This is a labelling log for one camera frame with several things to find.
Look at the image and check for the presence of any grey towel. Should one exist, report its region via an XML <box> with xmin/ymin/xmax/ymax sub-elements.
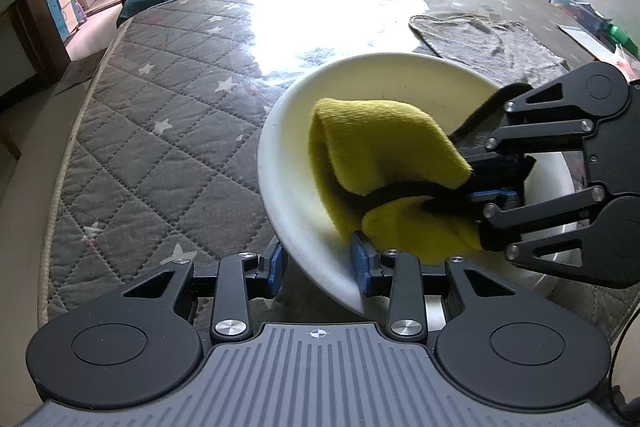
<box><xmin>409</xmin><ymin>12</ymin><xmax>568</xmax><ymax>88</ymax></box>

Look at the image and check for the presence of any blue toy cabinet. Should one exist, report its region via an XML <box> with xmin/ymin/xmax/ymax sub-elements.
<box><xmin>46</xmin><ymin>0</ymin><xmax>87</xmax><ymax>43</ymax></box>

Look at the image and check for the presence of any white paper sheet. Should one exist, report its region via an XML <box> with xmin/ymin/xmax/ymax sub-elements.
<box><xmin>558</xmin><ymin>25</ymin><xmax>613</xmax><ymax>61</ymax></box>

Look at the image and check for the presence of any grey quilted table cover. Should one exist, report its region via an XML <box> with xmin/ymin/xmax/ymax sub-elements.
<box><xmin>38</xmin><ymin>0</ymin><xmax>589</xmax><ymax>323</ymax></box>

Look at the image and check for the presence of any white ceramic bowl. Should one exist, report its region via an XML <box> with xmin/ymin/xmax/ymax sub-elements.
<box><xmin>256</xmin><ymin>52</ymin><xmax>582</xmax><ymax>320</ymax></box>

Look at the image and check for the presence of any clear plastic storage box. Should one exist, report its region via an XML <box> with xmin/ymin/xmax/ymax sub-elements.
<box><xmin>550</xmin><ymin>0</ymin><xmax>611</xmax><ymax>35</ymax></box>

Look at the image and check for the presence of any yellow and black cleaning cloth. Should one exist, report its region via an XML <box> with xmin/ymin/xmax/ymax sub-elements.
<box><xmin>308</xmin><ymin>83</ymin><xmax>535</xmax><ymax>265</ymax></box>

